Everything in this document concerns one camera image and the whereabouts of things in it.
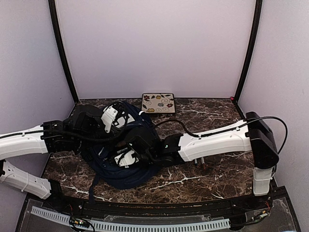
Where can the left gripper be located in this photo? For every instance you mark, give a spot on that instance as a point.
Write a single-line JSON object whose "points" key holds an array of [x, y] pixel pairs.
{"points": [[115, 134]]}

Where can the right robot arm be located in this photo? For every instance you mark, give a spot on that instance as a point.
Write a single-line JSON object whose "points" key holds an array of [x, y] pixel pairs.
{"points": [[251, 134]]}

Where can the floral pattern notebook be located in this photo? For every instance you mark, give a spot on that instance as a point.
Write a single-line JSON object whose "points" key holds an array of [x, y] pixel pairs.
{"points": [[158, 103]]}

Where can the white slotted cable duct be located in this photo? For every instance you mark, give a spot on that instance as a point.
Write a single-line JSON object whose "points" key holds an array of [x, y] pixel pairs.
{"points": [[132, 224]]}

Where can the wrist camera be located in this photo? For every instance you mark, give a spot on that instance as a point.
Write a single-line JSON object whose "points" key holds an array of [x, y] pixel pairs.
{"points": [[112, 113], [125, 158]]}

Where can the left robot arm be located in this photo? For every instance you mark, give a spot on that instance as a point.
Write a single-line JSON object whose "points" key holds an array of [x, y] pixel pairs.
{"points": [[18, 145]]}

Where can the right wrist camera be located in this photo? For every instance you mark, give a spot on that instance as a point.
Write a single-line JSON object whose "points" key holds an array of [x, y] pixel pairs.
{"points": [[125, 158]]}

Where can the black front rail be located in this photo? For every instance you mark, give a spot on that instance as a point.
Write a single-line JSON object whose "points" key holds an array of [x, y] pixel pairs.
{"points": [[225, 207]]}

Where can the black frame post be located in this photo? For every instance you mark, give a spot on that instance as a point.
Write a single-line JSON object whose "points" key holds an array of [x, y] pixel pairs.
{"points": [[249, 52], [61, 50]]}

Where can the navy blue student backpack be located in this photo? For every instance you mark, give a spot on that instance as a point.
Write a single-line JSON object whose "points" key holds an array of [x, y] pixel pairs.
{"points": [[99, 158]]}

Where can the white marker purple cap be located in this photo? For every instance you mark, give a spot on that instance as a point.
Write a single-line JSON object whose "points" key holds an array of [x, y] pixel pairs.
{"points": [[203, 163]]}

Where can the right black frame post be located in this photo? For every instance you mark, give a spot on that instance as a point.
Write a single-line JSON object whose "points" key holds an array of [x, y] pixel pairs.
{"points": [[249, 52]]}

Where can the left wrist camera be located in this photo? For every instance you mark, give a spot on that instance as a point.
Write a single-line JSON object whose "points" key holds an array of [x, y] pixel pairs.
{"points": [[112, 113]]}

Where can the left black frame post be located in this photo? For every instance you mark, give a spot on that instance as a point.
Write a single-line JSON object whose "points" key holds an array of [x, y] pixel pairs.
{"points": [[61, 50]]}

